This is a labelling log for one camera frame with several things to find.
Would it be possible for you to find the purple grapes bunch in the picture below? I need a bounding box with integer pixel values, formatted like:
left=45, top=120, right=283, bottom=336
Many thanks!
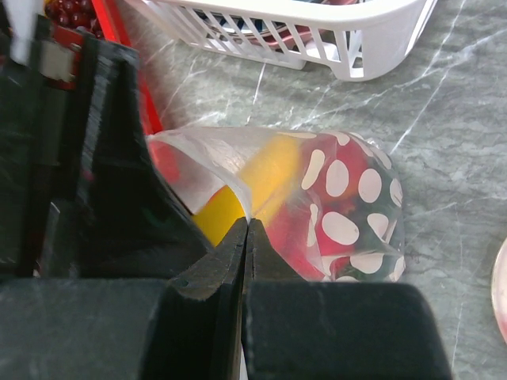
left=44, top=0, right=105, bottom=40

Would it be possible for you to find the pink plate in basket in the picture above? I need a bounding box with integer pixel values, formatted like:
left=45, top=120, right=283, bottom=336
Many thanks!
left=262, top=0, right=357, bottom=51

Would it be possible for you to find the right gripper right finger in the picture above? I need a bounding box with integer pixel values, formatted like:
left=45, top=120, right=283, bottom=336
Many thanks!
left=242, top=220, right=452, bottom=379

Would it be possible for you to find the red faceted apple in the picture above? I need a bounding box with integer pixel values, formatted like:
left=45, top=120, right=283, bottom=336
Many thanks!
left=300, top=135, right=368, bottom=215

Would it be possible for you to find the green cucumber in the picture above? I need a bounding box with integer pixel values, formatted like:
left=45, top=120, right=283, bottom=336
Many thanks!
left=349, top=169, right=406, bottom=283

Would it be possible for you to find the clear dotted zip bag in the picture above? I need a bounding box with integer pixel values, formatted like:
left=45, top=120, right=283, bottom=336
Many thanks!
left=147, top=127, right=405, bottom=282

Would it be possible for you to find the yellow banana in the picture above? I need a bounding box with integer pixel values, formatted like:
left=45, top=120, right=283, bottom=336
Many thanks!
left=193, top=134, right=300, bottom=246

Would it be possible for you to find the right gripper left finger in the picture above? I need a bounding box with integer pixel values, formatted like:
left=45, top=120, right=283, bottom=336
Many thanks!
left=1, top=219, right=248, bottom=379

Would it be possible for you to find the white plastic basket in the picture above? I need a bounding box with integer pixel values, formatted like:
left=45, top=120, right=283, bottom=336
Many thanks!
left=128, top=1, right=436, bottom=82

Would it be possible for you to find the red round fruit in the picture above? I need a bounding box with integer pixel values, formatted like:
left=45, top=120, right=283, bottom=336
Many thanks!
left=148, top=140, right=180, bottom=185

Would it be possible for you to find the pink round plate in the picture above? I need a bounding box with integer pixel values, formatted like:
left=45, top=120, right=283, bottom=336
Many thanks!
left=490, top=239, right=507, bottom=342

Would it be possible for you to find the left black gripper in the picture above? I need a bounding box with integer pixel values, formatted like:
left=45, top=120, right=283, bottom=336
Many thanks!
left=1, top=1, right=214, bottom=279

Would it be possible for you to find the red plastic tray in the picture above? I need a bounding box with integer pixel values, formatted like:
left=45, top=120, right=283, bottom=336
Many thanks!
left=43, top=0, right=164, bottom=137

